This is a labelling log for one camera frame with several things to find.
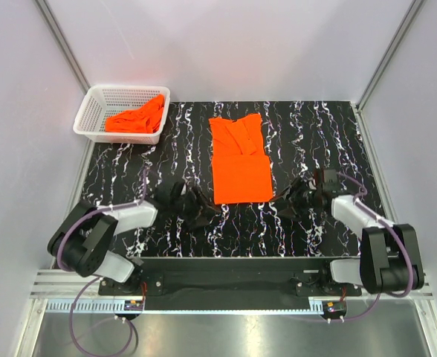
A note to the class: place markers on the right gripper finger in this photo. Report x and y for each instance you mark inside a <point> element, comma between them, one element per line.
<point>291,213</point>
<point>292,193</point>

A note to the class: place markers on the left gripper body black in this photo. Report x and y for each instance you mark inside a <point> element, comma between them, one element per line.
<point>189,207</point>

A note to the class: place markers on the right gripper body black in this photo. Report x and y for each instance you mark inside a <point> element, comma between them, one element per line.
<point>305,198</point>

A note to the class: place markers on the orange t shirt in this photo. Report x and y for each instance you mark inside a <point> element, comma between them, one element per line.
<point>241,169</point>

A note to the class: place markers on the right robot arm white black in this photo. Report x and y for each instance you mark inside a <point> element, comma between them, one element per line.
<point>390,260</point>

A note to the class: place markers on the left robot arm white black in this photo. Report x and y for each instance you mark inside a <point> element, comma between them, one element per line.
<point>82,242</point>

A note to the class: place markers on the orange t shirts in basket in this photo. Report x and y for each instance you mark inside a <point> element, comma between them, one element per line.
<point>145,120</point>

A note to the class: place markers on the black marble pattern mat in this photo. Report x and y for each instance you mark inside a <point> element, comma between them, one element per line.
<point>299,136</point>

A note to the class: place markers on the right connector box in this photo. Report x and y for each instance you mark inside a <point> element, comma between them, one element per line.
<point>334,306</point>

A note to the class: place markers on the connector box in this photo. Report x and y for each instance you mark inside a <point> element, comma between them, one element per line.
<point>134,305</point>
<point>334,306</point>

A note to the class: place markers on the left connector box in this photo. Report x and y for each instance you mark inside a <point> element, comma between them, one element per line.
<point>134,305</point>

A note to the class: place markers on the white plastic basket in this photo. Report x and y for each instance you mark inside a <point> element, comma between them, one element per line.
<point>104,101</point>

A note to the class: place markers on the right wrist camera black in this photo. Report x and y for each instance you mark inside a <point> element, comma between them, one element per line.
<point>327,180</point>

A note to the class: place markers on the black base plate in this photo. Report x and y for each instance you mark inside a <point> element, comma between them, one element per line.
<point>234,285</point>

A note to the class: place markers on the aluminium frame rail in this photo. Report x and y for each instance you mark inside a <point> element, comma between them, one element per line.
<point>64,292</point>

